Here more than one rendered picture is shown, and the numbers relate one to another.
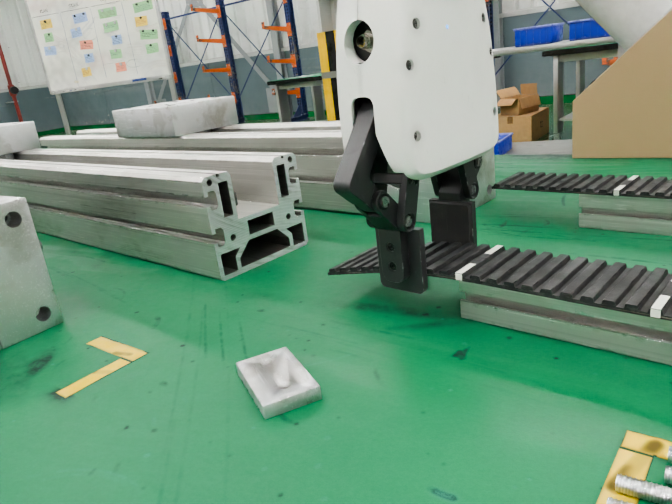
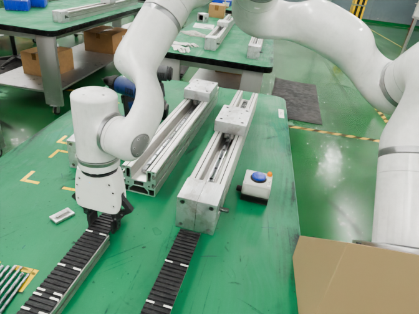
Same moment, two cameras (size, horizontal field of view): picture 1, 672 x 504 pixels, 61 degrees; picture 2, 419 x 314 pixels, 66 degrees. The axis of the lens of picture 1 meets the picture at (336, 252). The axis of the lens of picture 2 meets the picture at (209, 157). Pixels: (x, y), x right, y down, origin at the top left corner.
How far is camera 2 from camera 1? 0.80 m
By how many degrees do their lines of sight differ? 52
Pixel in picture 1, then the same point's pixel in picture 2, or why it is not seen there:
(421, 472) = (30, 243)
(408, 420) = (47, 238)
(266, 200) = (148, 178)
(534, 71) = not seen: outside the picture
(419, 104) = (78, 192)
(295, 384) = (57, 218)
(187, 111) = (221, 124)
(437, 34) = (85, 182)
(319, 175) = not seen: hidden behind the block
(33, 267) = not seen: hidden behind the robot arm
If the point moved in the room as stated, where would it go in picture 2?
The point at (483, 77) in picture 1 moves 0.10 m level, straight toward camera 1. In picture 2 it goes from (106, 197) to (54, 201)
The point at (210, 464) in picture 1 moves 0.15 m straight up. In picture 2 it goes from (36, 216) to (25, 165)
